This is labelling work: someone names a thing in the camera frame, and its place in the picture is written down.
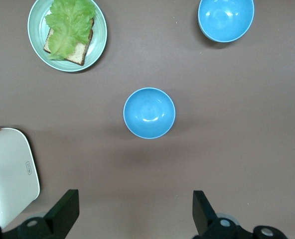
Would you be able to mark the green lettuce leaf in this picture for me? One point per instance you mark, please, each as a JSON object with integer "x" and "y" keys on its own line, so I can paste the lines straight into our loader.
{"x": 69, "y": 25}

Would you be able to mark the large blue bowl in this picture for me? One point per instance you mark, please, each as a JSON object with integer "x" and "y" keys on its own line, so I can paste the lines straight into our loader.
{"x": 224, "y": 18}

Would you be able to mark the white toaster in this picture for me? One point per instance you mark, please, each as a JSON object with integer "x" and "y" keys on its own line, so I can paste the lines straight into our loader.
{"x": 9, "y": 171}

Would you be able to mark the small blue bowl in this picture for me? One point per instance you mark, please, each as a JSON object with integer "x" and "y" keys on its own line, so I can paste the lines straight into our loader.
{"x": 148, "y": 113}

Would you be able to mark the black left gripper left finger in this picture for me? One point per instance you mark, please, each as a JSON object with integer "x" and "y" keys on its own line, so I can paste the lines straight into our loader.
{"x": 62, "y": 214}

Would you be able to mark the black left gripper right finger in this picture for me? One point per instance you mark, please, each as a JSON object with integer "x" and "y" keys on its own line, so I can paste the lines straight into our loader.
{"x": 204, "y": 219}

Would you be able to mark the pale green round plate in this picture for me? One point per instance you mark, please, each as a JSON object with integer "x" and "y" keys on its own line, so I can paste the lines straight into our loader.
{"x": 97, "y": 39}

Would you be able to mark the toasted bread slice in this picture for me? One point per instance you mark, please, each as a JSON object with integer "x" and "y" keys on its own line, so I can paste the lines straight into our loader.
{"x": 77, "y": 51}

